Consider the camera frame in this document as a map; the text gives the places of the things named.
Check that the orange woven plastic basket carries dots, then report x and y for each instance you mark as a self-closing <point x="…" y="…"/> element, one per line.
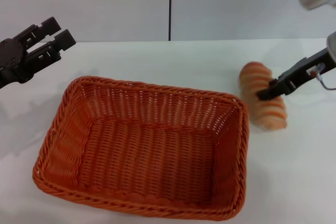
<point x="147" y="150"/>

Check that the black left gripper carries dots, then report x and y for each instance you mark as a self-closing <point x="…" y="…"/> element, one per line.
<point x="11" y="60"/>

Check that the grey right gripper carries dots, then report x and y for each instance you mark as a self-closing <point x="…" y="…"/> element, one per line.
<point x="332" y="45"/>

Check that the striped orange bread roll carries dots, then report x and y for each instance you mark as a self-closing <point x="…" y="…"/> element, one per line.
<point x="265" y="113"/>

